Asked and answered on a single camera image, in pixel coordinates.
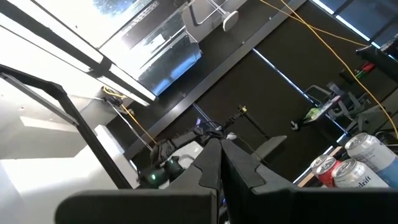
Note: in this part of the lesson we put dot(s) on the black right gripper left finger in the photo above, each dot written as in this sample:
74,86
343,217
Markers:
140,208

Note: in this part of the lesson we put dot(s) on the white ceiling access point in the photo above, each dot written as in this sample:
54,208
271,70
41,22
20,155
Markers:
230,20

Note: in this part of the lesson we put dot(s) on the black pole with yellow tip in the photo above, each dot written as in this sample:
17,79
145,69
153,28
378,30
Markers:
253,121

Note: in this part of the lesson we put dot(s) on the red soda can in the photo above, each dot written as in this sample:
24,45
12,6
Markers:
326,178

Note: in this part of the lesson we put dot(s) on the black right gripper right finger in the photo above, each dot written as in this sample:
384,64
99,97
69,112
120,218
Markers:
295,208

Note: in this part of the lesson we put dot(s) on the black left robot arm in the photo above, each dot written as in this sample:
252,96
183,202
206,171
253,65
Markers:
172,166

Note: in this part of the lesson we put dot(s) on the aluminium soda can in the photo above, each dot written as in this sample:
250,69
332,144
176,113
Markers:
317,161

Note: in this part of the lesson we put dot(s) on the white blue soda can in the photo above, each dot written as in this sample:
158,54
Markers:
370,155
354,177

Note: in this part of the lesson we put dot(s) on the black frame post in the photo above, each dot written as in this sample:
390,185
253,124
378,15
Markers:
71,112

